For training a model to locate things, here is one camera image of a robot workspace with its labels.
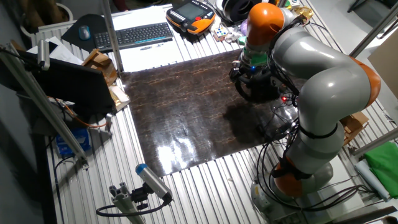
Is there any golden shiny object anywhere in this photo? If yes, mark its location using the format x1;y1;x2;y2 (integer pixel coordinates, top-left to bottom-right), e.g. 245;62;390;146
294;6;314;21

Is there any silver camera with blue cap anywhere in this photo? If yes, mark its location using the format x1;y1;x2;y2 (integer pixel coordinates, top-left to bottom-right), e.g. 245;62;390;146
135;163;174;202

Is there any white paper stack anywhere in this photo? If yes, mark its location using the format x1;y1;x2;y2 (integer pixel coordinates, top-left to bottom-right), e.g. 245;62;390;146
27;36;84;65

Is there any brown cardboard box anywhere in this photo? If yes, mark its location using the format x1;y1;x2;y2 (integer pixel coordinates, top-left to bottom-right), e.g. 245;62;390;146
81;49;118;86

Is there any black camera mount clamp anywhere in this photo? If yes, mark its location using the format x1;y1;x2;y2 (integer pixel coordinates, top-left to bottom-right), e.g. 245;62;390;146
130;183;153;211

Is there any orange and black teach pendant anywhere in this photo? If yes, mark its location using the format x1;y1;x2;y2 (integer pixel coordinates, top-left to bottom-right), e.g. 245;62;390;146
165;0;216;35

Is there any black computer keyboard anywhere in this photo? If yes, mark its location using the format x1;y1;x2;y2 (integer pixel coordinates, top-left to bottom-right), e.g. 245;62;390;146
93;22;174;52

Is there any tan cardboard box with flaps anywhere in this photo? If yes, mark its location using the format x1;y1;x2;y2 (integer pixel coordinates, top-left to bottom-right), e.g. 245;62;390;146
340;111;370;146

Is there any aluminium frame post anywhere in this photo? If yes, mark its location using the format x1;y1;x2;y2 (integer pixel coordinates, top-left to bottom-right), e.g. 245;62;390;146
101;0;124;74
353;127;398;158
349;2;398;58

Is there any black camera cable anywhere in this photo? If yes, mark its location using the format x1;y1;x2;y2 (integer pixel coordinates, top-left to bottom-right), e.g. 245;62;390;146
95;198;172;218

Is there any blue carton box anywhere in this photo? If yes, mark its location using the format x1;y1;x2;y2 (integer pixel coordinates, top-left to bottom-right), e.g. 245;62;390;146
55;128;92;156

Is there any white paper roll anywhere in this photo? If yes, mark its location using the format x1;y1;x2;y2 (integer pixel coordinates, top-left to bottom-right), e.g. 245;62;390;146
354;159;391;202

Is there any brown cardboard sheet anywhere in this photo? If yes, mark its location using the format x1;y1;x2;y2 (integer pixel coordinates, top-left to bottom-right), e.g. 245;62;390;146
368;29;398;100

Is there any black mouse pad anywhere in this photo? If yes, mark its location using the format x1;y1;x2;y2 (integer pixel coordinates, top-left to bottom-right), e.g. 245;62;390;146
61;14;108;52

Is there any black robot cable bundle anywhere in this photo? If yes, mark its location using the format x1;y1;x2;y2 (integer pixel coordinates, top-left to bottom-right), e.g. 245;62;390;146
254;18;374;215

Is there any crumpled clear plastic bag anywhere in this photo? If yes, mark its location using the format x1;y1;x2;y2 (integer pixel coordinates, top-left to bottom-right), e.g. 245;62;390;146
225;30;241;44

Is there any slanted aluminium frame bar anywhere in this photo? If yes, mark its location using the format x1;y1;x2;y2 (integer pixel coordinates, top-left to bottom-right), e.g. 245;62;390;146
0;43;90;169

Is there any green cloth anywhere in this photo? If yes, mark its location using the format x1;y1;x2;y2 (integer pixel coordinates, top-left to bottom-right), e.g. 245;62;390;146
363;141;398;199

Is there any black laptop screen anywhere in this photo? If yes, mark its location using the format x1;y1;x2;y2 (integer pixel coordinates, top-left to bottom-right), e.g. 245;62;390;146
18;51;116;116

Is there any rubiks cube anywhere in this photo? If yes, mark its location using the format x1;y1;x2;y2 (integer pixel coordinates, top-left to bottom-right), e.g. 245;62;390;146
213;26;229;42

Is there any orange cable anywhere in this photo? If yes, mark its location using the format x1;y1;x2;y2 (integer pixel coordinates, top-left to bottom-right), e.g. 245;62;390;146
63;104;108;129

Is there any large white sheet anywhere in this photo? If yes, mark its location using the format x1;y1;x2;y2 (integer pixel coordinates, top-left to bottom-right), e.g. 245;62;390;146
111;4;187;73

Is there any purple plastic bag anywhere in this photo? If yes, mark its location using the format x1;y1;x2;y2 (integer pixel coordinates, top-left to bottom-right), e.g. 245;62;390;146
239;18;249;37

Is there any plain silver camera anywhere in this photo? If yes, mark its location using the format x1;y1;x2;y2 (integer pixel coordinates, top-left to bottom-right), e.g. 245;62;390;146
37;39;50;71

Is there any short aluminium profile stub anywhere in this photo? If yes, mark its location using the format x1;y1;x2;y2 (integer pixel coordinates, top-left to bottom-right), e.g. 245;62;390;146
108;182;146;224

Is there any grey computer mouse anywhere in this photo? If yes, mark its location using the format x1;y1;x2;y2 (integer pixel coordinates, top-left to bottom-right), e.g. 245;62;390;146
78;25;91;41

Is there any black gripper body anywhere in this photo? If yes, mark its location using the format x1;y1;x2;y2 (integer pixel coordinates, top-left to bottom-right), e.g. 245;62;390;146
239;63;271;83

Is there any black gaming steering wheel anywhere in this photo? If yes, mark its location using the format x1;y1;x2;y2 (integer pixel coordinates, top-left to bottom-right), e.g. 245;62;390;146
233;73;282;104

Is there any white round bucket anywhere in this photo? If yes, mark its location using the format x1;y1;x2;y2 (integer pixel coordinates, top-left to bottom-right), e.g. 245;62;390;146
20;2;75;38

